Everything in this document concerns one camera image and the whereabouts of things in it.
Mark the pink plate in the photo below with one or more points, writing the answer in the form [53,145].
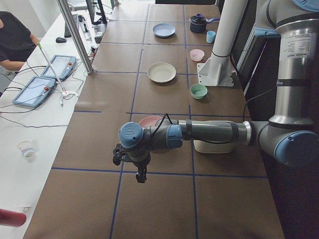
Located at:
[150,121]

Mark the black monitor stand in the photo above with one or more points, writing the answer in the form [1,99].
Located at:
[96,12]

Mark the black computer mouse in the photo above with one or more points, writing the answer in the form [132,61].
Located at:
[60,40]

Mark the person in black shirt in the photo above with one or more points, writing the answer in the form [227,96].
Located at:
[16,42]

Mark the green bowl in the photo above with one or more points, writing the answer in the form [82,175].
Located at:
[198,91]

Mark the pink bowl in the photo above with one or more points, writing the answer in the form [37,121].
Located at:
[196,55]

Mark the black keyboard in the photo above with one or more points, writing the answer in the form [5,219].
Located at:
[67,32]

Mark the lower teach pendant tablet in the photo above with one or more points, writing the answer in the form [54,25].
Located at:
[35,92]

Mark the paper cup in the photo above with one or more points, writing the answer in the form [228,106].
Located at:
[27,150]

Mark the dark blue pot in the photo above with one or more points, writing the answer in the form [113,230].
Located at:
[198,23]

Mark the white pillar with base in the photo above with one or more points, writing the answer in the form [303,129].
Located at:
[216,71]

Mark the cream plate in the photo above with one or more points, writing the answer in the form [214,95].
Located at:
[161,72]

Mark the blue plate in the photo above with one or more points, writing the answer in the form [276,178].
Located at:
[163,30]

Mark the upper teach pendant tablet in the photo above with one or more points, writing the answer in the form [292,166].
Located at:
[63,65]

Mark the stick with green tip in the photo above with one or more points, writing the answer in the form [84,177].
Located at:
[51,67]

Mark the light blue cup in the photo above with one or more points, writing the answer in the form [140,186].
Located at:
[210,36]

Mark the aluminium frame post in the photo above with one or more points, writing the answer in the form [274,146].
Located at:
[67,15]

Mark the teach pendant tablet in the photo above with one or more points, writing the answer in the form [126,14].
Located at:
[35,92]
[63,65]

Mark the red cylinder bottle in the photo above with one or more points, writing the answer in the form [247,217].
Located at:
[11,218]

